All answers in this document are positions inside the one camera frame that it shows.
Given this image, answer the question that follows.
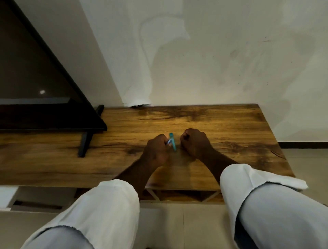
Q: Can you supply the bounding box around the black flat screen television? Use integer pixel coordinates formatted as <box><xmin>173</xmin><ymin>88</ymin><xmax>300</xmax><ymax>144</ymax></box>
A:
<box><xmin>0</xmin><ymin>0</ymin><xmax>108</xmax><ymax>133</ymax></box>

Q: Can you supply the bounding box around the wooden console table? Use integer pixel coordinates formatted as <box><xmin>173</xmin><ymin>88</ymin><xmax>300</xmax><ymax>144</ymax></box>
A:
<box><xmin>0</xmin><ymin>104</ymin><xmax>296</xmax><ymax>203</ymax></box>

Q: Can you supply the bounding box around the person's left hand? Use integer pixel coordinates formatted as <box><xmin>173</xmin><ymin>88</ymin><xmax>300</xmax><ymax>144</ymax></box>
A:
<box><xmin>141</xmin><ymin>134</ymin><xmax>172</xmax><ymax>167</ymax></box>

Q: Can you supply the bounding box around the person's right hand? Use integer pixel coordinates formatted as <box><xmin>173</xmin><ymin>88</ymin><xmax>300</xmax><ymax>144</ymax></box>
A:
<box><xmin>180</xmin><ymin>128</ymin><xmax>215</xmax><ymax>161</ymax></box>

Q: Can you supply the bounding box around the teal pen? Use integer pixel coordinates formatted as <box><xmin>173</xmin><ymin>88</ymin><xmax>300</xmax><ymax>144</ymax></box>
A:
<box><xmin>167</xmin><ymin>133</ymin><xmax>178</xmax><ymax>152</ymax></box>

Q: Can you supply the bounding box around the white table frame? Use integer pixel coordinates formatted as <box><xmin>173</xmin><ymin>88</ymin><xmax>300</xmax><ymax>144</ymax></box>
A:
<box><xmin>143</xmin><ymin>183</ymin><xmax>221</xmax><ymax>202</ymax></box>

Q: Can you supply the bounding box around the black television stand leg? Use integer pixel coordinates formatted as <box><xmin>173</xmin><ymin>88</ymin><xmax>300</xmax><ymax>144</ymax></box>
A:
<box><xmin>78</xmin><ymin>105</ymin><xmax>104</xmax><ymax>158</ymax></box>

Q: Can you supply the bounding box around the person's left forearm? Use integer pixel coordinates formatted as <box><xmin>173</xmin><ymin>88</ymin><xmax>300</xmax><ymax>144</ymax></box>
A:
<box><xmin>20</xmin><ymin>156</ymin><xmax>160</xmax><ymax>249</ymax></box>

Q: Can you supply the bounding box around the person's right forearm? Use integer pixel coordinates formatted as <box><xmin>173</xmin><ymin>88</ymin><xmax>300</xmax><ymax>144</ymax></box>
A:
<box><xmin>197</xmin><ymin>149</ymin><xmax>328</xmax><ymax>249</ymax></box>

